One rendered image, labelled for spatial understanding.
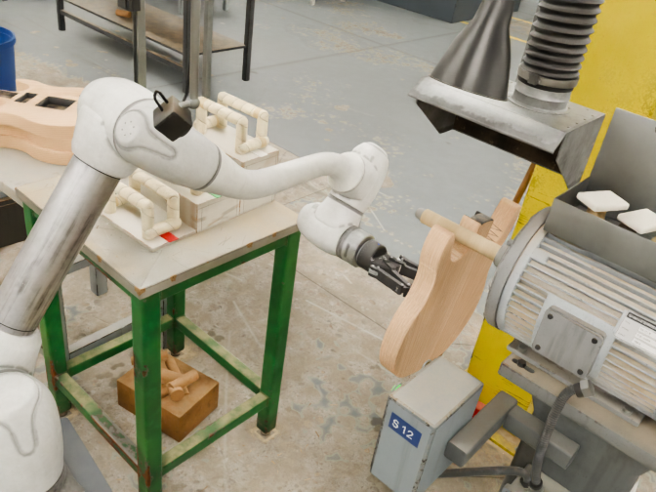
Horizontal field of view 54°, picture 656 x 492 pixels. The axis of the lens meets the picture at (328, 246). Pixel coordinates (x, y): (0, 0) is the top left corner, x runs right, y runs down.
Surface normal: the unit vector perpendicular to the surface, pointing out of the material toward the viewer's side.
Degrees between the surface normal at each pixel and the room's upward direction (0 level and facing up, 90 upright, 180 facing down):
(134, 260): 0
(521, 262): 54
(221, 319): 0
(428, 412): 0
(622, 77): 90
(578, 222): 90
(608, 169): 90
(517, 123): 38
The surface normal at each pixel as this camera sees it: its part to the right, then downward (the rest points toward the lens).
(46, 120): 0.13, -0.84
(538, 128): -0.31, -0.46
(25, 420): 0.75, 0.00
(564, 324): -0.67, 0.32
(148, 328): 0.73, 0.44
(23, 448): 0.61, 0.33
